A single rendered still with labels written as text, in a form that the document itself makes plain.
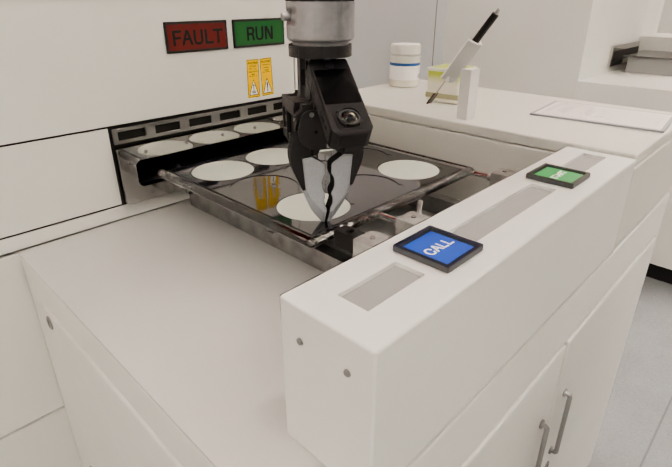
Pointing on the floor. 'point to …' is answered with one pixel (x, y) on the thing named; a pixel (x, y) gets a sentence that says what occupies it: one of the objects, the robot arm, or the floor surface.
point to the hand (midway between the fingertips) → (327, 213)
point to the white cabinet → (570, 395)
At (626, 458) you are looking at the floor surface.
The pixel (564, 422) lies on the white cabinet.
